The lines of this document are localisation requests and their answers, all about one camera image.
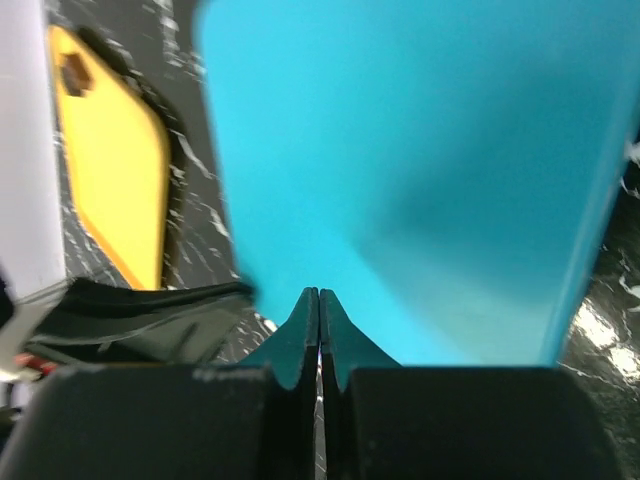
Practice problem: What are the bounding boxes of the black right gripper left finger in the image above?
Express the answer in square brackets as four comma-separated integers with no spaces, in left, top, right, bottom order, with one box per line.
[1,288,319,479]

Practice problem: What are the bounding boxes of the teal tin lid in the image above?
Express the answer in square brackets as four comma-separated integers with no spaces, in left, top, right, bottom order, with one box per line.
[194,1,639,366]

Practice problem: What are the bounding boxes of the orange plastic tray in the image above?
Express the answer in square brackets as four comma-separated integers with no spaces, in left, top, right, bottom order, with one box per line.
[47,25,171,290]

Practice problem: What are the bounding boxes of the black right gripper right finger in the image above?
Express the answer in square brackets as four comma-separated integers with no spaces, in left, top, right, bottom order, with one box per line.
[319,290,622,479]

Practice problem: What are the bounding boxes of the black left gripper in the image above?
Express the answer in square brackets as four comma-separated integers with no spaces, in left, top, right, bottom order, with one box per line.
[22,279,253,364]

